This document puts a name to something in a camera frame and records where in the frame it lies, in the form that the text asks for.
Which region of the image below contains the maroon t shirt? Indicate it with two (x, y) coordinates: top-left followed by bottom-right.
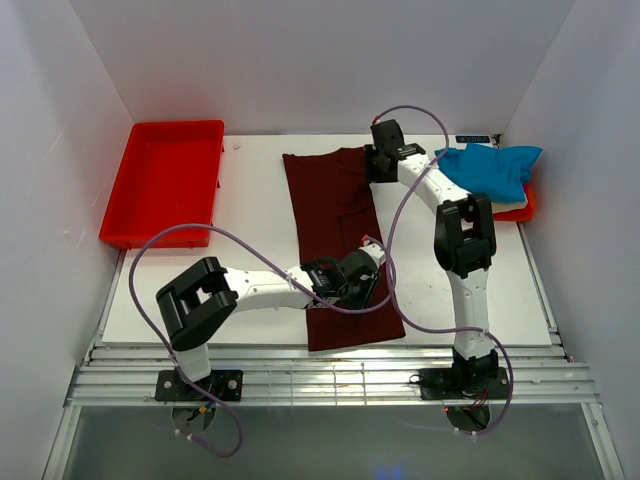
(283, 147), (406, 351)

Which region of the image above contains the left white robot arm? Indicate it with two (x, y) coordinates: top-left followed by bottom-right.
(156, 242), (386, 400)

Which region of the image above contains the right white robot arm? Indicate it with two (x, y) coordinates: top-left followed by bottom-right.
(365, 120), (499, 397)

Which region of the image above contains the small black label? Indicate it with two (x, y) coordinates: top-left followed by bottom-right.
(455, 135), (492, 145)

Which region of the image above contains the blue folded t shirt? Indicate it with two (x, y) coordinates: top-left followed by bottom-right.
(435, 143), (543, 204)

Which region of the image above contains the beige folded t shirt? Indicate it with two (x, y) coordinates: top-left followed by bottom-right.
(492, 196), (528, 214)

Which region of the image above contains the small red tray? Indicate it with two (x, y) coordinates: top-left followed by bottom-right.
(493, 183), (537, 223)

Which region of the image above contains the large red tray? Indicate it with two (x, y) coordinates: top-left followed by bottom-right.
(99, 120), (225, 250)

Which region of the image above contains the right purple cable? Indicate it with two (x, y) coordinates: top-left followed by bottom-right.
(371, 104), (513, 437)

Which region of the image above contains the purple cable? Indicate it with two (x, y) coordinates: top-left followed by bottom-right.
(371, 104), (513, 437)
(128, 224), (397, 458)

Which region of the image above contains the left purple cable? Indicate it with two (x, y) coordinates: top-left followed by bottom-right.
(128, 224), (397, 458)

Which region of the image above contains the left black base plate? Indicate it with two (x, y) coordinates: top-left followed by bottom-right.
(154, 370), (243, 402)

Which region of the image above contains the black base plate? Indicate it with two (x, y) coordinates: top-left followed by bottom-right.
(154, 370), (243, 402)
(409, 367), (511, 401)

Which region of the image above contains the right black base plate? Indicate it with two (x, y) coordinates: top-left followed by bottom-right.
(409, 367), (511, 401)

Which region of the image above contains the aluminium rail frame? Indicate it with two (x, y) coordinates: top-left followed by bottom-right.
(66, 344), (600, 407)

